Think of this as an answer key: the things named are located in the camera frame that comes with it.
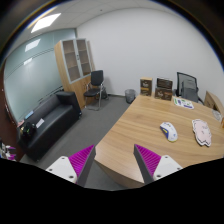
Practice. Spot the grey mesh waste bin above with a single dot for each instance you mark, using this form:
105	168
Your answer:
130	95

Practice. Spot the black mesh office chair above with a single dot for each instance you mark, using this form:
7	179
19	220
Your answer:
187	87

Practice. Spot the brown box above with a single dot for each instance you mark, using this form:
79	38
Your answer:
163	89
146	86

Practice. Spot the wooden glass-door cabinet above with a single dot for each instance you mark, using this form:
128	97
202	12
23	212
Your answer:
74	64

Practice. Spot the white blue computer mouse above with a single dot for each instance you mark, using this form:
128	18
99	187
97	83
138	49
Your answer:
169	131

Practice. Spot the brown box left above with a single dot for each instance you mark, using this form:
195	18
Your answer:
146	86

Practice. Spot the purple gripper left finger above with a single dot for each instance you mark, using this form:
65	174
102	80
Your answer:
76	167

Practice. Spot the brown box right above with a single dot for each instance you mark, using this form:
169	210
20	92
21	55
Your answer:
163	89

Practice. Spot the black visitor chair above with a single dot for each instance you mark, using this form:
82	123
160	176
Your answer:
96	88

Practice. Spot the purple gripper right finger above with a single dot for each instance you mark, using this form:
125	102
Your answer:
153	166

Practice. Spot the black bag on sofa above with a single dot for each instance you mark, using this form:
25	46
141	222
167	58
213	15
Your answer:
27	130

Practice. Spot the white green printed card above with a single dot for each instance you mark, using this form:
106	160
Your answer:
183	103

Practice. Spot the white paper on sofa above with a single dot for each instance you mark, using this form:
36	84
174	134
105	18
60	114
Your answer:
41	121

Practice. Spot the black leather sofa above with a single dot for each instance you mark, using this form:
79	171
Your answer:
59	111

